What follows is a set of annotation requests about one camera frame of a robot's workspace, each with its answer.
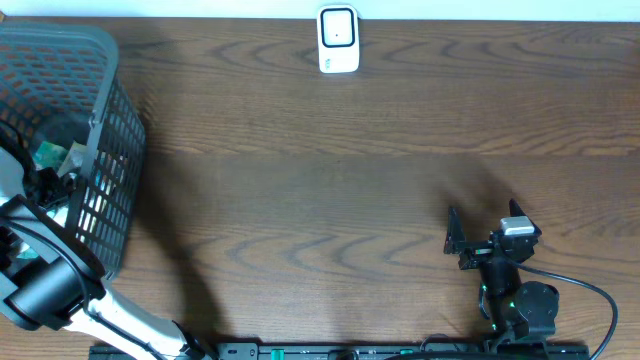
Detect green tissue box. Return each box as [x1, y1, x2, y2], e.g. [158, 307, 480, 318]
[33, 141, 68, 171]

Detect white blue snack bag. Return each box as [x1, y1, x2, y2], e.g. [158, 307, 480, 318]
[47, 142, 87, 227]

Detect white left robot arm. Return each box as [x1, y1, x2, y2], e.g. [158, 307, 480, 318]
[1, 123, 213, 359]

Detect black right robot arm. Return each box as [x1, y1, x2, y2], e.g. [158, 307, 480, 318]
[444, 200, 559, 342]

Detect dark grey plastic basket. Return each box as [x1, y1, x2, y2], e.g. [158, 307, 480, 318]
[1, 22, 146, 280]

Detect black cable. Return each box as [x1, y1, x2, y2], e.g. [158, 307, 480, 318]
[509, 259, 620, 360]

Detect black mounting rail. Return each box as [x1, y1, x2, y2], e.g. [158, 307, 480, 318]
[89, 341, 591, 360]

